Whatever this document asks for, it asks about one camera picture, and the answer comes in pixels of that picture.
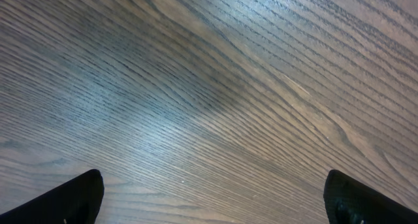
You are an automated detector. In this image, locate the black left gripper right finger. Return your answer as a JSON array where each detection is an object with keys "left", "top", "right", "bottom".
[{"left": 323, "top": 170, "right": 417, "bottom": 224}]

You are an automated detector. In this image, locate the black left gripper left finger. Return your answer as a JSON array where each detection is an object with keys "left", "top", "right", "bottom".
[{"left": 1, "top": 169, "right": 105, "bottom": 224}]

